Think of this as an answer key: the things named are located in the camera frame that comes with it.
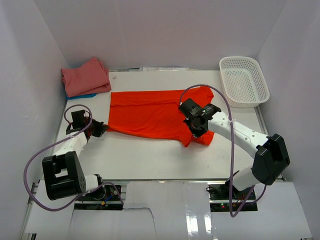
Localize folded blue t shirt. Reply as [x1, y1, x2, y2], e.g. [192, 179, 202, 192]
[65, 93, 97, 100]

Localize folded pink t shirt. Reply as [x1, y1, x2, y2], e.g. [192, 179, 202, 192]
[61, 57, 112, 98]

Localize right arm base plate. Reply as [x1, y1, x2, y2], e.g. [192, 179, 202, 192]
[205, 184, 258, 213]

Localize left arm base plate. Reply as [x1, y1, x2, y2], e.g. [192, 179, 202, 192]
[74, 185, 123, 211]

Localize papers at back edge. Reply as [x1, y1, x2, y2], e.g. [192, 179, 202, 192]
[110, 67, 198, 72]

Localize white plastic basket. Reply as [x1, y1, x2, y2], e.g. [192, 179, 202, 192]
[219, 56, 270, 108]

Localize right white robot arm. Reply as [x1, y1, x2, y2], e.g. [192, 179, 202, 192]
[178, 98, 291, 200]

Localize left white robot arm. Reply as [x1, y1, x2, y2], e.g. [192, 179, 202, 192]
[42, 110, 108, 201]

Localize orange t shirt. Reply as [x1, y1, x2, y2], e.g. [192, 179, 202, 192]
[108, 86, 214, 147]

